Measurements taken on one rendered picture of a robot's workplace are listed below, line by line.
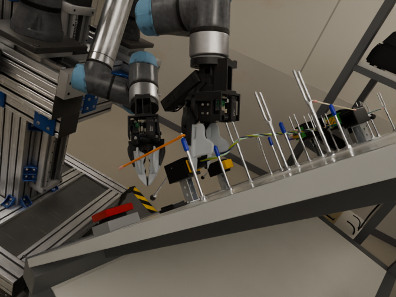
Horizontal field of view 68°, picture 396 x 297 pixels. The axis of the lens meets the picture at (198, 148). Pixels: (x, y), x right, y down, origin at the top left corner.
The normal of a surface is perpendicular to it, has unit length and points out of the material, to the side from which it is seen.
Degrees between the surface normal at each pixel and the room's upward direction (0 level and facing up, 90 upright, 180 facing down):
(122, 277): 0
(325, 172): 90
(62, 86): 90
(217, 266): 0
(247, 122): 90
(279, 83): 90
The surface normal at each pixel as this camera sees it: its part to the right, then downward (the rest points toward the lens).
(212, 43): 0.18, 0.11
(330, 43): -0.34, 0.33
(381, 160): -0.67, 0.11
